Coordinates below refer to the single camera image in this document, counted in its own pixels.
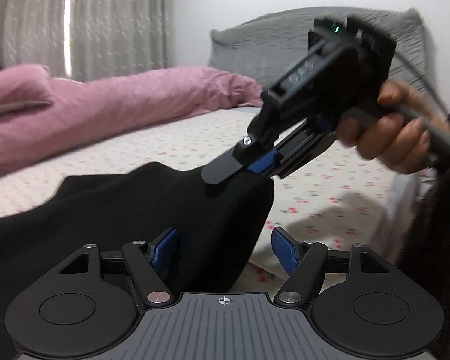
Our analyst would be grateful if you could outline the black fleece pants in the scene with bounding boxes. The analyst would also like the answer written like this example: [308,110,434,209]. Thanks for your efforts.
[0,163,275,359]

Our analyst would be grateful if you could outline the person's right hand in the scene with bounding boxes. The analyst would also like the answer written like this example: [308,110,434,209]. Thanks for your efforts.
[336,80,450,174]

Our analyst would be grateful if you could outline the cherry print bed sheet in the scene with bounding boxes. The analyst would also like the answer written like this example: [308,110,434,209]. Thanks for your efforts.
[0,108,420,293]

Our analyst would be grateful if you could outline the grey quilted headboard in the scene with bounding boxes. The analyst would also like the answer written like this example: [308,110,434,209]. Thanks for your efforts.
[208,7,446,111]

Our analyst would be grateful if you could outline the pink velvet duvet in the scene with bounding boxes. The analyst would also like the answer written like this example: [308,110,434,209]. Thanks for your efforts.
[0,67,262,176]

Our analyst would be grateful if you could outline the grey star curtain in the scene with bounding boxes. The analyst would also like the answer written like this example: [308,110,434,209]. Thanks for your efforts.
[0,0,170,82]

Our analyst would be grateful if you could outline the pink velvet pillow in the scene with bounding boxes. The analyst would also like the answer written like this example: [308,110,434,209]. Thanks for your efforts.
[0,64,54,116]

